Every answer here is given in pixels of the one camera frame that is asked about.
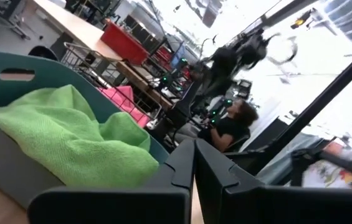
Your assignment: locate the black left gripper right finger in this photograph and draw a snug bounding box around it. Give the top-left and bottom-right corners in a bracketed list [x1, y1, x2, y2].
[195, 138, 352, 224]

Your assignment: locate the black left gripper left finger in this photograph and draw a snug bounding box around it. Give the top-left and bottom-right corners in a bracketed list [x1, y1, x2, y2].
[27, 138, 195, 224]

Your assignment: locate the green microfiber towel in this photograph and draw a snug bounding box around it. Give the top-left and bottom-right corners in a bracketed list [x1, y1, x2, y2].
[0, 84, 160, 189]

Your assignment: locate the pink microfiber towel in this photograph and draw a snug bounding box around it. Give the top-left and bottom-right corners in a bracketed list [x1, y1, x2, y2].
[97, 85, 151, 128]

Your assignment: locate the blue grey hanging cloth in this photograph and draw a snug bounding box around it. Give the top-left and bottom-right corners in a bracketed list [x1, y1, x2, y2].
[256, 132, 323, 186]

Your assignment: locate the floral printed cloth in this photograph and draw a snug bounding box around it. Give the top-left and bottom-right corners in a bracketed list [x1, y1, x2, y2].
[302, 139, 352, 189]

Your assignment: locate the person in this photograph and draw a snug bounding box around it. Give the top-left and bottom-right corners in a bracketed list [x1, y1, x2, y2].
[174, 99, 260, 153]

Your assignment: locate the brown wooden workbench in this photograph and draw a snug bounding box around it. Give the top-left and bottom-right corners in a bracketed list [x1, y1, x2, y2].
[115, 60, 173, 110]

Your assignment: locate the teal plastic basket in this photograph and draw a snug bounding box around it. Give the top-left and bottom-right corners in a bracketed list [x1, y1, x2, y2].
[0, 50, 170, 209]

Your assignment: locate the small red plastic bin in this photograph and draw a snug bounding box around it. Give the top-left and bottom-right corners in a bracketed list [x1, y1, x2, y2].
[155, 45, 173, 65]

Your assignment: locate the large red plastic bin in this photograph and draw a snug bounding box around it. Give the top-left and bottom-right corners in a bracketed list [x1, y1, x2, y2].
[100, 21, 150, 65]

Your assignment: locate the black round chair back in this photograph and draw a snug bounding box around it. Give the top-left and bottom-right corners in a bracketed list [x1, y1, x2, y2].
[28, 45, 59, 62]

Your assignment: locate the long light wooden table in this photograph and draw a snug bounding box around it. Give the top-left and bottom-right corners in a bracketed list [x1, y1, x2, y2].
[32, 0, 123, 62]

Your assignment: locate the black aluminium frame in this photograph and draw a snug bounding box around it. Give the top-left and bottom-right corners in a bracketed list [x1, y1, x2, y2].
[225, 42, 352, 175]

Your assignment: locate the metal wire basket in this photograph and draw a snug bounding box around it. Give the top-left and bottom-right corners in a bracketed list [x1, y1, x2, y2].
[60, 42, 163, 128]

